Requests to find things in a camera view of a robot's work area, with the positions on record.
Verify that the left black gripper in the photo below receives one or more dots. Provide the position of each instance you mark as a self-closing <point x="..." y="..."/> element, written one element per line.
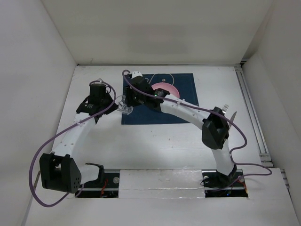
<point x="105" y="103"/>

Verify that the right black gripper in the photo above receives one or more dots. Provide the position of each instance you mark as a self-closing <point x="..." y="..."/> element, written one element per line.
<point x="131" y="99"/>

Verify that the clear plastic cup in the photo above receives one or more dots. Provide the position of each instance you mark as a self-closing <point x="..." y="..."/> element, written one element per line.
<point x="123" y="107"/>

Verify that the pink plastic plate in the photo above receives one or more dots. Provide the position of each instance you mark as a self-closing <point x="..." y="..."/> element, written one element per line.
<point x="168" y="87"/>

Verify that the blue whale placemat cloth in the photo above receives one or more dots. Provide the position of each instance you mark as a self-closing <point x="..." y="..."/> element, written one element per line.
<point x="142" y="115"/>

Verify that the pink plastic knife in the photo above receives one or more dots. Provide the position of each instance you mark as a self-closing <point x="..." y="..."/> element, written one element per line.
<point x="232" y="119"/>

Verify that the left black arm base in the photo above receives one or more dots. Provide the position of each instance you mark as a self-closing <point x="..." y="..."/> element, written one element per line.
<point x="109" y="188"/>

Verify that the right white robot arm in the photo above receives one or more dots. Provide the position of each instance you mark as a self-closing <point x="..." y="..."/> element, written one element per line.
<point x="215" y="129"/>

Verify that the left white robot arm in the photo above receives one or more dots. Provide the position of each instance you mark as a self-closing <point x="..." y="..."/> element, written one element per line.
<point x="58" y="169"/>

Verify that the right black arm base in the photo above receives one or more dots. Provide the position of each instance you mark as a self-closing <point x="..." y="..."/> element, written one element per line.
<point x="217" y="185"/>

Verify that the pink plastic fork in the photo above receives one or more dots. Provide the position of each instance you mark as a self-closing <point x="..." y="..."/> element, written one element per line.
<point x="225" y="108"/>

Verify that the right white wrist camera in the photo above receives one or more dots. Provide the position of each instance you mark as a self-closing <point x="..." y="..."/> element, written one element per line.
<point x="135" y="74"/>

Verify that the aluminium side rail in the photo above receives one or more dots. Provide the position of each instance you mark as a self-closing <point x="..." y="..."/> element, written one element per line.
<point x="263" y="149"/>

